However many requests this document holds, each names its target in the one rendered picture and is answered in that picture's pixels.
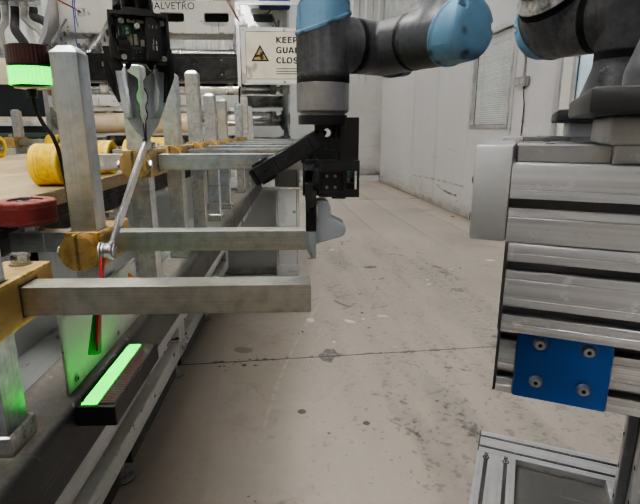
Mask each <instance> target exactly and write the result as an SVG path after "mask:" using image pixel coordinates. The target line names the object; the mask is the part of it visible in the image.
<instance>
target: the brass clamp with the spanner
mask: <svg viewBox="0 0 640 504"><path fill-rule="evenodd" d="M115 221H116V220H106V227H104V228H102V229H100V230H98V231H71V230H69V231H67V232H65V233H64V240H63V241H62V242H61V244H60V246H59V247H58V248H57V254H58V256H59V257H60V259H61V261H62V262H63V263H64V265H65V266H67V267H68V268H70V269H72V270H75V271H80V270H81V271H85V270H88V269H90V268H91V267H99V266H100V259H99V258H98V255H97V246H98V244H99V242H103V243H104V242H106V241H109V240H110V237H111V234H112V230H113V227H114V224H115ZM121 228H130V227H129V219H128V218H124V221H123V224H122V227H121Z"/></svg>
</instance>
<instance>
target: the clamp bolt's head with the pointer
mask: <svg viewBox="0 0 640 504"><path fill-rule="evenodd" d="M103 244H104V243H103V242H99V244H98V246H97V255H98V258H99V259H100V266H99V278H104V267H105V259H104V258H103V254H102V247H103ZM117 252H118V251H117V246H116V245H115V244H112V246H111V255H112V257H116V256H117ZM101 318H102V315H97V316H96V332H95V345H96V351H98V348H99V343H100V335H101Z"/></svg>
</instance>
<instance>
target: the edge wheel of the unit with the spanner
mask: <svg viewBox="0 0 640 504"><path fill-rule="evenodd" d="M58 220H59V216H58V209H57V201H56V199H55V198H53V197H47V196H21V197H15V198H7V199H1V200H0V227H7V228H19V229H20V232H35V231H39V229H38V228H40V227H39V226H42V225H47V224H51V223H55V222H57V221H58ZM29 259H30V261H39V257H38V252H31V256H30V257H29Z"/></svg>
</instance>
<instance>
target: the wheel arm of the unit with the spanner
mask: <svg viewBox="0 0 640 504"><path fill-rule="evenodd" d="M38 229H39V231H35V232H20V229H19V230H16V231H13V232H10V233H8V235H9V242H10V248H11V252H12V253H16V252H27V253H28V254H29V257H30V256H31V252H57V248H58V247H59V246H60V244H61V242H62V241H63V240H64V233H65V232H67V231H69V230H71V228H66V229H52V228H45V227H41V228H38ZM116 246H117V251H233V250H306V227H210V228H121V230H120V233H119V235H118V238H117V241H116Z"/></svg>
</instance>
